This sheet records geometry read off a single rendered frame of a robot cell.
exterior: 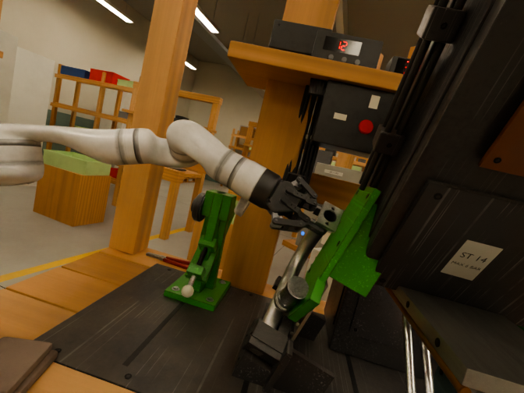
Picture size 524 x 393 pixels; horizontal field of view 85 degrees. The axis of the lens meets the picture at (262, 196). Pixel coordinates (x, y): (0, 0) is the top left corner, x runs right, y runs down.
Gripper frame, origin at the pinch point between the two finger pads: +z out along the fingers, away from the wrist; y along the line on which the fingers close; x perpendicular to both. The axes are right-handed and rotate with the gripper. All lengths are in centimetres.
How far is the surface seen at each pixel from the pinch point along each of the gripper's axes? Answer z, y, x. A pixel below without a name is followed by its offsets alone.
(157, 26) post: -66, 35, 3
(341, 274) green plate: 6.0, -10.2, -3.6
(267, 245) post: -6.1, 6.1, 31.3
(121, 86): -384, 305, 337
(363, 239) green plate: 6.0, -5.5, -8.2
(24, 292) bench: -47, -35, 27
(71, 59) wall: -628, 392, 439
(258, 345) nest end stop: 0.3, -23.8, 7.7
